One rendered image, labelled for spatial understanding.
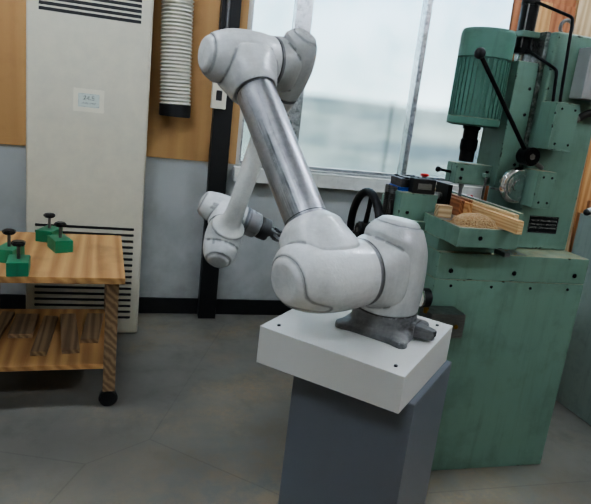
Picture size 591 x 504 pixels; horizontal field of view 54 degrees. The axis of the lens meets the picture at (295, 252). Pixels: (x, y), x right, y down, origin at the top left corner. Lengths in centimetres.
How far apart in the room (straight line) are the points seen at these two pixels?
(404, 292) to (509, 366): 92
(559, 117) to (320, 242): 110
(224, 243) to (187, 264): 153
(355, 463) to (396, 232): 54
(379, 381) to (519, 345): 100
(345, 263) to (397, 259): 15
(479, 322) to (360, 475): 81
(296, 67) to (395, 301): 66
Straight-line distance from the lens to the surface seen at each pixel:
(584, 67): 217
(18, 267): 218
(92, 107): 283
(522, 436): 238
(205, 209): 189
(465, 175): 210
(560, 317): 224
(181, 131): 313
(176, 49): 295
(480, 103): 204
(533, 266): 210
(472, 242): 183
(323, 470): 149
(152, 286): 329
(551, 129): 207
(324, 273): 117
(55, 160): 287
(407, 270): 132
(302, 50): 158
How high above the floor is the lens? 119
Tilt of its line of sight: 14 degrees down
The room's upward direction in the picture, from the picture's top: 7 degrees clockwise
